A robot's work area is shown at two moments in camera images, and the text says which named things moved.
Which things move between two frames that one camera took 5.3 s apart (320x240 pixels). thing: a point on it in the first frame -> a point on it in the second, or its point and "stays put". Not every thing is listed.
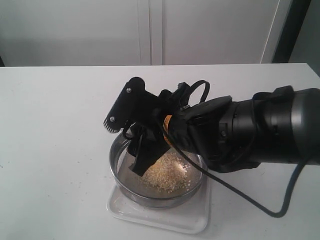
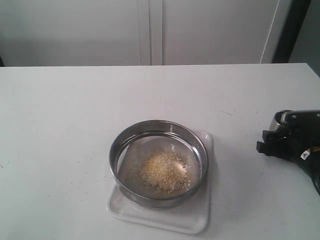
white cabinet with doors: (45, 33) stays put
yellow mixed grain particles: (169, 174) stays put
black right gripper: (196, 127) -> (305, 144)
